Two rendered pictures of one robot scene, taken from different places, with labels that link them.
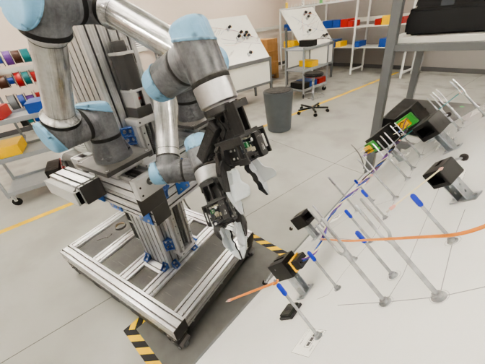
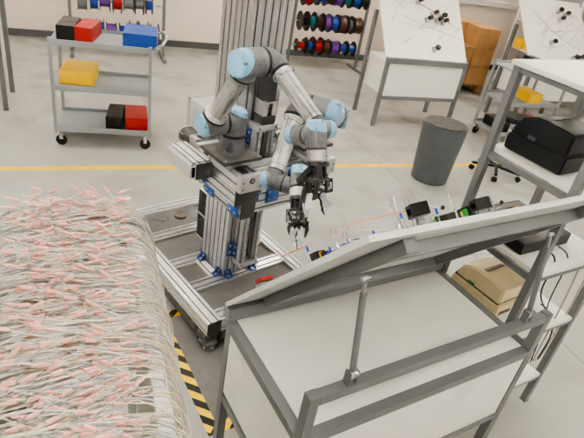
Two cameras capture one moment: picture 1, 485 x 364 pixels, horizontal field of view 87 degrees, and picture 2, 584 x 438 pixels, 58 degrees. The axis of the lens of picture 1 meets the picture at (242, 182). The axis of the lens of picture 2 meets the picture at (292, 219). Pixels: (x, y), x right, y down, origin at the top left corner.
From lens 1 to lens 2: 1.48 m
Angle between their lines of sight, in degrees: 8
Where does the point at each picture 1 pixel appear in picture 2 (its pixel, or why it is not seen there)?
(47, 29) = (245, 79)
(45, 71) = (228, 93)
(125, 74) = (266, 89)
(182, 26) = (313, 124)
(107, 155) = (228, 149)
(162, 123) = (282, 146)
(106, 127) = (238, 129)
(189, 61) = (309, 138)
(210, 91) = (313, 155)
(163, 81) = (295, 138)
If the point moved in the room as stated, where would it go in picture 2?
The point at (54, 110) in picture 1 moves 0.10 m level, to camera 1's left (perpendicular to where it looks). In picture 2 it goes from (218, 112) to (197, 107)
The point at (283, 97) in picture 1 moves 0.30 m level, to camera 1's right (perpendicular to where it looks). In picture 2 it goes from (447, 136) to (479, 143)
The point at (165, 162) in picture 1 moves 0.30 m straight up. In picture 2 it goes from (273, 174) to (283, 109)
